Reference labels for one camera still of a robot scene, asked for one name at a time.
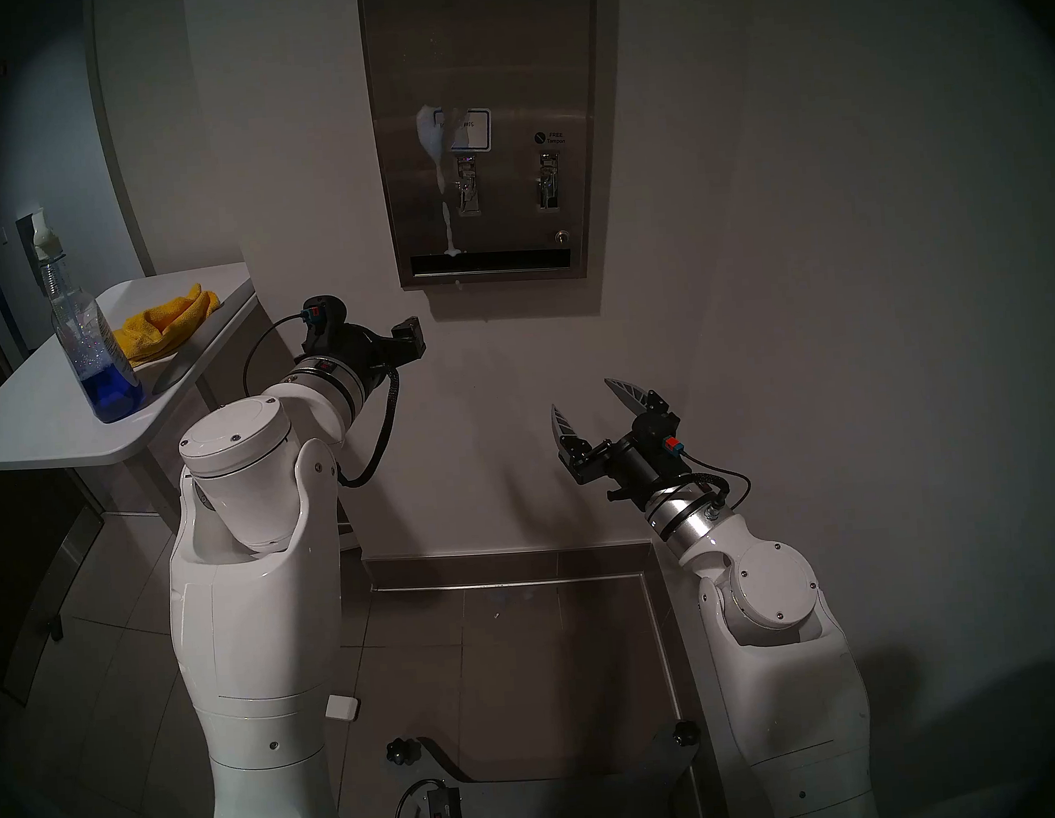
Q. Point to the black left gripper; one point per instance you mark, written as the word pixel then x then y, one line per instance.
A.
pixel 357 348

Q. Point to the steel robot base plate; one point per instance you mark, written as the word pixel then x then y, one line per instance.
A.
pixel 565 815

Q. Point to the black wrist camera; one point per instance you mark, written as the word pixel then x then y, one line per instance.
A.
pixel 670 452
pixel 323 312

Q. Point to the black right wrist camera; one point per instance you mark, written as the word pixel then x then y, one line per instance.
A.
pixel 670 452

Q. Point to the white folding table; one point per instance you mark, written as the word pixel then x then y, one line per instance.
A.
pixel 33 411

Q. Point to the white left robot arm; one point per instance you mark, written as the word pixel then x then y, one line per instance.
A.
pixel 254 612

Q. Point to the black star knob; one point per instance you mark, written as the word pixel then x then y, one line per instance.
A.
pixel 685 733
pixel 403 752

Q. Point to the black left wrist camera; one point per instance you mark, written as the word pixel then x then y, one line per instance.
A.
pixel 323 312

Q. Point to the clear spray bottle blue liquid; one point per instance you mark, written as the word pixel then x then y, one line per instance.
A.
pixel 96 353

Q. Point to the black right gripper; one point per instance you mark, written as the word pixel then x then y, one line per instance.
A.
pixel 638 470

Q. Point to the yellow microfiber cloth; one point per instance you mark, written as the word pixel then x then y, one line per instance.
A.
pixel 162 326

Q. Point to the stainless steel wall dispenser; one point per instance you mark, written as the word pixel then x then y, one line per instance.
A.
pixel 513 71

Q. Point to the white blue-edged dispenser label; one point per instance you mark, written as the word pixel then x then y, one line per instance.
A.
pixel 477 133

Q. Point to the black box red indicator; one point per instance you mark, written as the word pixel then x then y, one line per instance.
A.
pixel 443 814

